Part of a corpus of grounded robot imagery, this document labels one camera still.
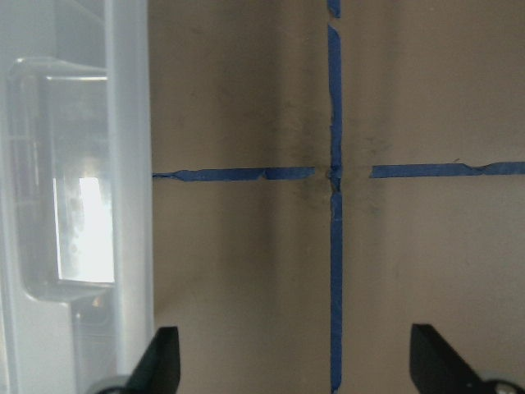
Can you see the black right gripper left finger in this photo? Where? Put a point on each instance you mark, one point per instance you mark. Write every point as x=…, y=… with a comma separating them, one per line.
x=158, y=371

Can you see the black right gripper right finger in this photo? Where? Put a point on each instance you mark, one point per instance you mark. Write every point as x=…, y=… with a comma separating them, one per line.
x=435, y=367

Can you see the clear plastic box lid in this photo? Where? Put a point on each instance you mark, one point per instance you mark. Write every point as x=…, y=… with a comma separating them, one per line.
x=76, y=194

